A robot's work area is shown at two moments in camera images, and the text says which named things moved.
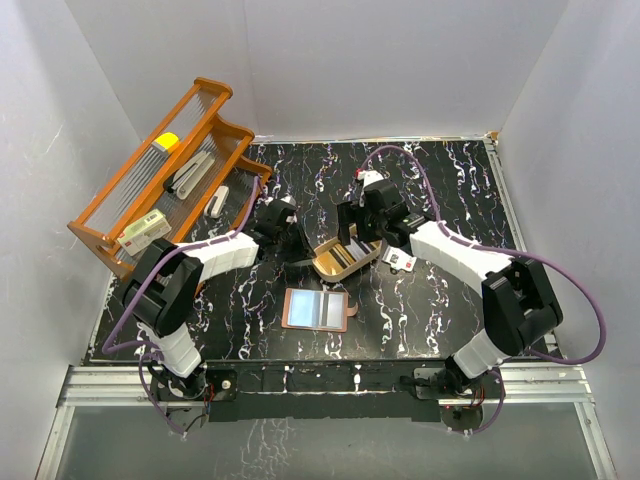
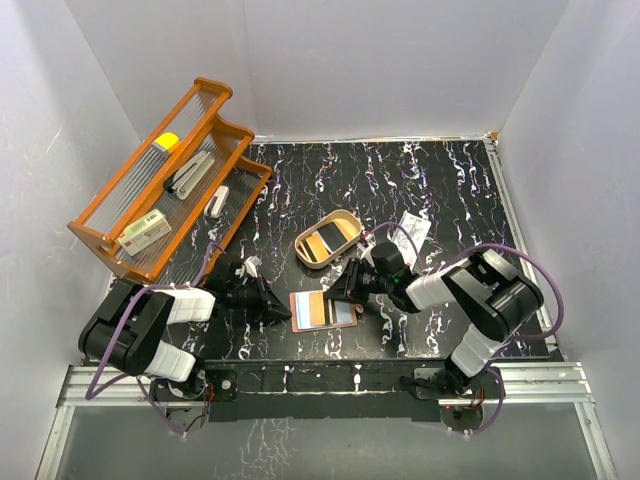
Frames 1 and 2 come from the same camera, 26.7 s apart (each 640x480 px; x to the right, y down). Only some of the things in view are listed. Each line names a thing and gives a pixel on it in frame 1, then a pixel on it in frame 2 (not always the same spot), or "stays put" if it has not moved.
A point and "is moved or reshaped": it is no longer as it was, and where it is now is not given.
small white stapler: [216, 201] stays put
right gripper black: [347, 215] to [347, 287]
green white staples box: [139, 234] stays put
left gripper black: [303, 250] to [268, 307]
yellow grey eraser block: [165, 141] stays put
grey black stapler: [186, 179] stays put
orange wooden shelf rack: [189, 178] stays put
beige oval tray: [326, 268] is moved or reshaped
